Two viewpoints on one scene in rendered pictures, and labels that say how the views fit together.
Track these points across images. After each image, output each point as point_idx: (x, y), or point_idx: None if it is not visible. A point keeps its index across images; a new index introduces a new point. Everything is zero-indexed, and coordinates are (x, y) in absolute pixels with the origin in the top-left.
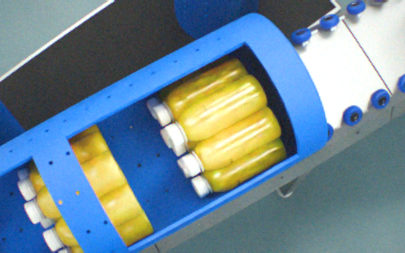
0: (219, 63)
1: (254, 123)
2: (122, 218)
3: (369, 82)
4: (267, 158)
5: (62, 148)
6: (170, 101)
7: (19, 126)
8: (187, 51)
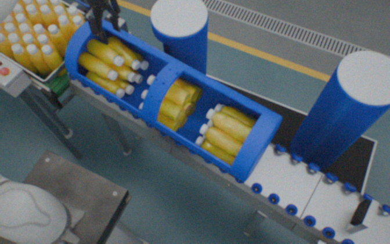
0: None
1: (234, 142)
2: (167, 113)
3: (298, 203)
4: (225, 160)
5: (177, 70)
6: (224, 107)
7: None
8: (245, 97)
